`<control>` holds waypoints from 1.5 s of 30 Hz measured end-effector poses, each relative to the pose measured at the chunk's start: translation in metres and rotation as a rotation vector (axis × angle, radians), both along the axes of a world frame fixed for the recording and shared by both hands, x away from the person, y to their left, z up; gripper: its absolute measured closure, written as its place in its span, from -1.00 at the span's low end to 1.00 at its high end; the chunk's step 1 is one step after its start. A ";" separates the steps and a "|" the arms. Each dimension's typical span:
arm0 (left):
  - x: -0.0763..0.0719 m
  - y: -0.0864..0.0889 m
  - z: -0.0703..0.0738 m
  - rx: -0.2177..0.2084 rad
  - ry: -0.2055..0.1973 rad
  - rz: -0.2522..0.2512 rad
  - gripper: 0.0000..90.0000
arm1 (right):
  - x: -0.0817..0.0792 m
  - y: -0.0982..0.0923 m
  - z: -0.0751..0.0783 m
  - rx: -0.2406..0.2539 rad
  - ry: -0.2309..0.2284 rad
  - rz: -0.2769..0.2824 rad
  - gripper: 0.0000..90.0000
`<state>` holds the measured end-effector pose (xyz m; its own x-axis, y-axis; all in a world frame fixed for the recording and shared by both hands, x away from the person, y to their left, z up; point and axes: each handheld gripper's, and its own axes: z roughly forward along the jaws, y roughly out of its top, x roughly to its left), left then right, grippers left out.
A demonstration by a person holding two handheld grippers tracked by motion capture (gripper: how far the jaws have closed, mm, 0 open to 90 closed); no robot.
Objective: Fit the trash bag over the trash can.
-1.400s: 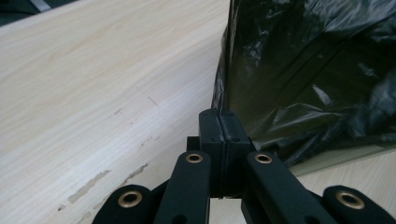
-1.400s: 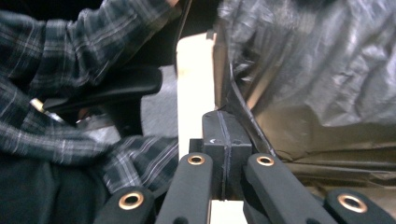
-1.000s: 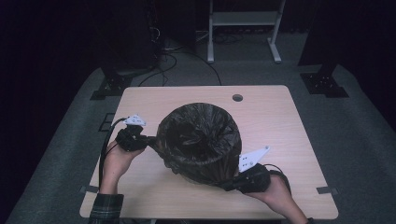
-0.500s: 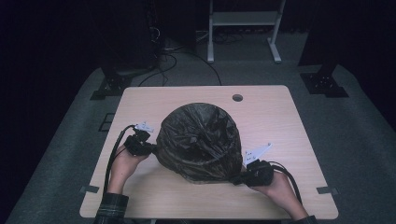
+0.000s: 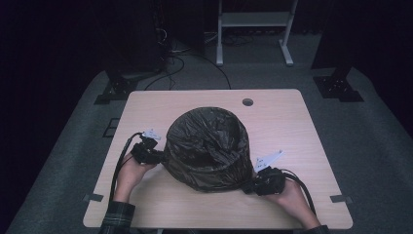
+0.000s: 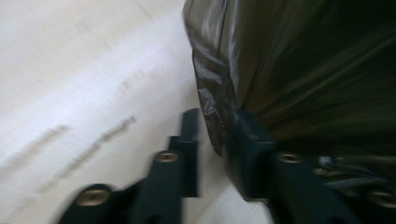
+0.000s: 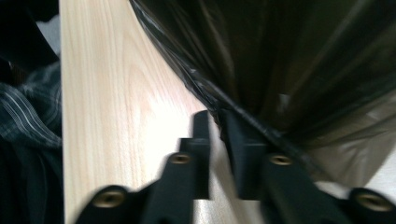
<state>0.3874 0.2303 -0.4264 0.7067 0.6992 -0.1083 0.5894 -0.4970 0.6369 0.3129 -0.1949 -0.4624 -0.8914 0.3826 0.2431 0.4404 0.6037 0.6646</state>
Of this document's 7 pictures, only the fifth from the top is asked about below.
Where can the black stand base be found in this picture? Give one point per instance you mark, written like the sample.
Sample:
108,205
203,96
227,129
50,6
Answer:
337,87
113,91

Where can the black plastic trash bag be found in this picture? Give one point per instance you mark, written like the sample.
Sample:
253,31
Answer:
207,146

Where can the white metal stand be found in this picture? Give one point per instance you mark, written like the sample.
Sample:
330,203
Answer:
253,19

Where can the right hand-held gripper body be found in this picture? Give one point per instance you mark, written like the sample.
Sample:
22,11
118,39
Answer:
271,182

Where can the person's left hand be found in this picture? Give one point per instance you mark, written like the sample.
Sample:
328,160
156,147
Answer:
128,180

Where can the black tape floor outline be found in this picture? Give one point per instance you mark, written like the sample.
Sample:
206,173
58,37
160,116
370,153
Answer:
108,128

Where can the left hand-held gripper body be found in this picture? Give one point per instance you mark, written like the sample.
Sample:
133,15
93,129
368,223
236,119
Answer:
146,152

